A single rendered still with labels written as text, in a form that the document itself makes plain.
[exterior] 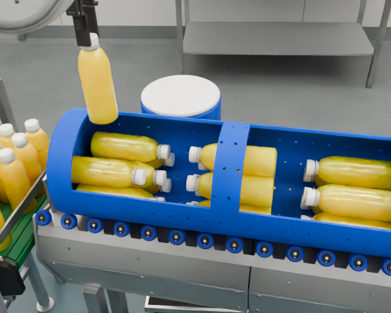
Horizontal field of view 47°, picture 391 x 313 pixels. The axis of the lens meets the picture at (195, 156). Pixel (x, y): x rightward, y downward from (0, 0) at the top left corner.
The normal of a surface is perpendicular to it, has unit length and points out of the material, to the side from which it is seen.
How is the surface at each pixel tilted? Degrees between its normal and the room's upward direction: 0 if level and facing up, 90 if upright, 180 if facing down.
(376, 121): 0
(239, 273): 70
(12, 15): 89
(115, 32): 76
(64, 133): 24
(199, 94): 0
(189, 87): 0
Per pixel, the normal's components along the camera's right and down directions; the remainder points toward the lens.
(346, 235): -0.20, 0.62
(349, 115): -0.03, -0.79
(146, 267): -0.20, 0.31
